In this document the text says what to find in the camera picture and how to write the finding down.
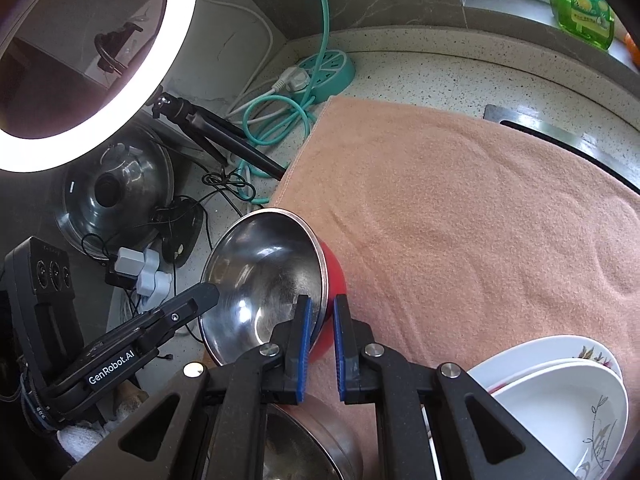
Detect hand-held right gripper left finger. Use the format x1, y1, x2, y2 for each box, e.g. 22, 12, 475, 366
60, 295, 313, 480

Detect teal round power strip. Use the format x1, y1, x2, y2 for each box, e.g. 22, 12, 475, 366
282, 49, 357, 103

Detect black round stand base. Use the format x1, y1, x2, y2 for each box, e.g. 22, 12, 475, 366
152, 197, 206, 266

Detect white fluffy cloth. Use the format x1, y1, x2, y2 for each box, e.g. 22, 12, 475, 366
57, 422, 118, 463

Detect green dish soap bottle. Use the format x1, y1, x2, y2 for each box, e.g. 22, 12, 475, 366
546, 0, 616, 51

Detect white power adapters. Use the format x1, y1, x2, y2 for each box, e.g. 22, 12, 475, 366
136, 250, 173, 297

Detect white plate pink floral print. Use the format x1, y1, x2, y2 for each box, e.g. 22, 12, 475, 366
467, 335, 625, 396
482, 355, 621, 396

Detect steel sink rim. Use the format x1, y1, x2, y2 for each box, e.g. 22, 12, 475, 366
484, 104, 640, 191

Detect steel pot lid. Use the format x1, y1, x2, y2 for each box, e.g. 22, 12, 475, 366
54, 125, 176, 261

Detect black tripod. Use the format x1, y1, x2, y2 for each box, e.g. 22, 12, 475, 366
152, 87, 288, 182

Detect small steel bowl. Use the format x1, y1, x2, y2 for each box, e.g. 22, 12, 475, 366
262, 395, 363, 480

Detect black cable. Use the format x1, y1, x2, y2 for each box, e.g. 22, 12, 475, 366
200, 167, 263, 211

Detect pink towel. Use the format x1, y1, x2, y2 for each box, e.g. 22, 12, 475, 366
270, 96, 640, 480

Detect ring light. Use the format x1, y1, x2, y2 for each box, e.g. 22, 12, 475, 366
0, 0, 198, 173

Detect large steel bowl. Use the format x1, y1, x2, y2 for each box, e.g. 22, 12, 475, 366
198, 207, 348, 367

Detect white plate olive leaf print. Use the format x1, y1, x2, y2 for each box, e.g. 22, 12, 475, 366
491, 361, 630, 480

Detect white plug with cable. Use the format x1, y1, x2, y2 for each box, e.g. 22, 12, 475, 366
200, 0, 313, 121

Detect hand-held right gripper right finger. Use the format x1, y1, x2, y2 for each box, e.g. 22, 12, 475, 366
334, 294, 581, 480

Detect white charger block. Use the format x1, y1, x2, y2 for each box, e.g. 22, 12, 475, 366
116, 247, 146, 276

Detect teal cable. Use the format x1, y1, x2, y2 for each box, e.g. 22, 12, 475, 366
235, 0, 331, 206

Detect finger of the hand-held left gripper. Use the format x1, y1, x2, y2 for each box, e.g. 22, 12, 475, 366
47, 282, 221, 413

